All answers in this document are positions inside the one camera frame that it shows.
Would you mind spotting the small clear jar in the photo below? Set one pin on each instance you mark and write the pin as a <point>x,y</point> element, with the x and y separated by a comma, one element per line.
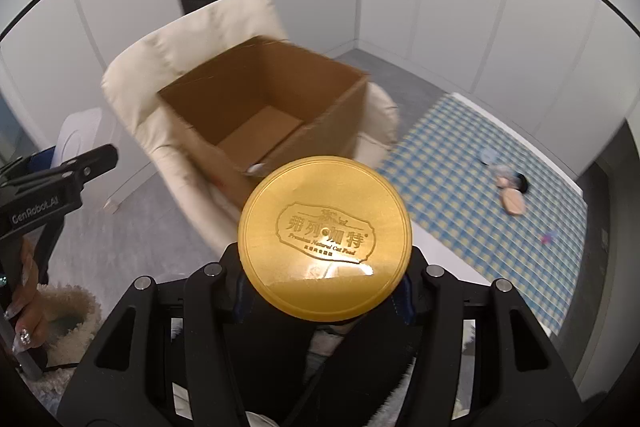
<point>500,171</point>

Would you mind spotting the small bottle pink cap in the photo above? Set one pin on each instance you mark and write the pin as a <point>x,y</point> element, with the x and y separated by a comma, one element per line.
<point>549,237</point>

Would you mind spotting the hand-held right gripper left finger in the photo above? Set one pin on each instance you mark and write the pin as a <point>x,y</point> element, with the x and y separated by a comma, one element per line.
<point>225,292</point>

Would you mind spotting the cream padded armchair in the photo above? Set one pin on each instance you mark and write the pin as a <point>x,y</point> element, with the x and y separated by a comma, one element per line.
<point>150,57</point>

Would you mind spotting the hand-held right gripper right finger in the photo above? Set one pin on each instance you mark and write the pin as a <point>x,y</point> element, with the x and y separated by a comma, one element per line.
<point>415,297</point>

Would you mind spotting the person's left hand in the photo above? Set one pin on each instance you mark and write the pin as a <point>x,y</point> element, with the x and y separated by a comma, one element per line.
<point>30,317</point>

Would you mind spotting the white table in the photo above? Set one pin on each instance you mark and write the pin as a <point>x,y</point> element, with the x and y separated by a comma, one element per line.
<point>440,252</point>

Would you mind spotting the black round lid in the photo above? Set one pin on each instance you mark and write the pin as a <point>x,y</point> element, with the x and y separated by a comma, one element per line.
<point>521,182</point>

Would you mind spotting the white round appliance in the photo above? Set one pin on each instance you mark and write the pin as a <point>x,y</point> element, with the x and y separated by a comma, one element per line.
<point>80,132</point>

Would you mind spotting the round metal can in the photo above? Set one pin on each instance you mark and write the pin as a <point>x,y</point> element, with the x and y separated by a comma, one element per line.
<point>325,207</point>

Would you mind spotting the clear round disc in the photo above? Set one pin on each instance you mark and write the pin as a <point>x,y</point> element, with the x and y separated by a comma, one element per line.
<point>487,156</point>

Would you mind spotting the brown cardboard box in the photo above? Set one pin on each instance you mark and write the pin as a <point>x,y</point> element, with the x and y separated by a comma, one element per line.
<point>260,77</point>

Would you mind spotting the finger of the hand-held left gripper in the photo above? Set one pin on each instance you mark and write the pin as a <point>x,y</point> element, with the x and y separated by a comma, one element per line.
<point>40,159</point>
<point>97,159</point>

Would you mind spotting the small peach jar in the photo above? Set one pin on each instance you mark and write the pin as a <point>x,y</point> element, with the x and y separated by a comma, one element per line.
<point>504,183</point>

